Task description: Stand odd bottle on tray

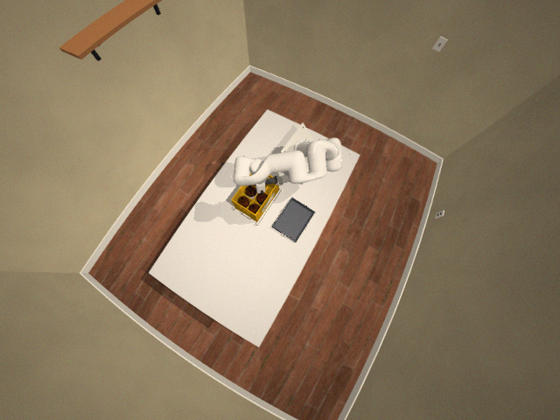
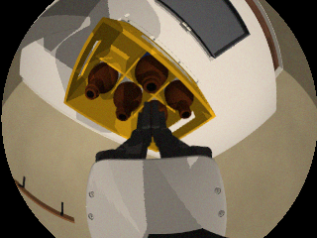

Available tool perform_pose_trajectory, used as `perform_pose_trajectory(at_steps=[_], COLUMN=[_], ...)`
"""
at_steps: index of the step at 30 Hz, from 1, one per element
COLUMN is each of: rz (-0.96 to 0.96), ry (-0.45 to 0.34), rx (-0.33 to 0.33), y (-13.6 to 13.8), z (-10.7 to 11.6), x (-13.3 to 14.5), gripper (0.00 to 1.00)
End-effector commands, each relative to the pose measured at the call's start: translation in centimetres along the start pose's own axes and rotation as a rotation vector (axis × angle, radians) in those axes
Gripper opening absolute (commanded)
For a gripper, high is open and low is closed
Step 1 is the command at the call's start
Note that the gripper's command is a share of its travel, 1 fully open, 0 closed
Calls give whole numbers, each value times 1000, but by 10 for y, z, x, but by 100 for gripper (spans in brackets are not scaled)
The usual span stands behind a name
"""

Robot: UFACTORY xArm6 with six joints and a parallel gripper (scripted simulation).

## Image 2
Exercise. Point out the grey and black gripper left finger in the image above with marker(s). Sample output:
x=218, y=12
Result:
x=137, y=145

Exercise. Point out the yellow crate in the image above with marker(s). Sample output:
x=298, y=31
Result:
x=116, y=49

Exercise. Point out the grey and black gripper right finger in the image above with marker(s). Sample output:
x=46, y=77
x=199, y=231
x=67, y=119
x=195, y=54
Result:
x=168, y=145

